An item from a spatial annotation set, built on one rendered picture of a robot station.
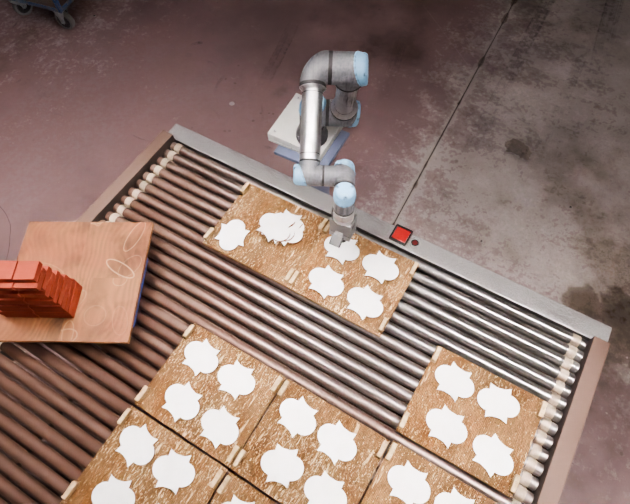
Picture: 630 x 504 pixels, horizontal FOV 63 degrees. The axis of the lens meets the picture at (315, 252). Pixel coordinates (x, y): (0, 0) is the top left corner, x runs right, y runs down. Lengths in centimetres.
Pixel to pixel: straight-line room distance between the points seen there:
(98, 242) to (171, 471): 91
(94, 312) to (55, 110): 256
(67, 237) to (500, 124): 293
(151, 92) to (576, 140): 309
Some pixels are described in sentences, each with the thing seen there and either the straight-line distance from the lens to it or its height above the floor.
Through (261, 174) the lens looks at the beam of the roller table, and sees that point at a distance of 234.
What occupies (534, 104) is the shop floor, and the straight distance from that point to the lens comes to 418.
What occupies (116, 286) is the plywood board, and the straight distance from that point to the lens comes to 205.
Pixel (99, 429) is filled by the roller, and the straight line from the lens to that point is 202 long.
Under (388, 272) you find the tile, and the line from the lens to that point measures 204.
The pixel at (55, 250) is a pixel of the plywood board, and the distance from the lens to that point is 223.
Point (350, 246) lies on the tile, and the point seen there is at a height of 95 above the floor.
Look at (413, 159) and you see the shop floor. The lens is 360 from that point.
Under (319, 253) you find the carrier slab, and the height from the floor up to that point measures 94.
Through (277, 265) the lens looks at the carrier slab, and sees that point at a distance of 206.
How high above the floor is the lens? 275
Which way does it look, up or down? 61 degrees down
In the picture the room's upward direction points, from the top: 2 degrees counter-clockwise
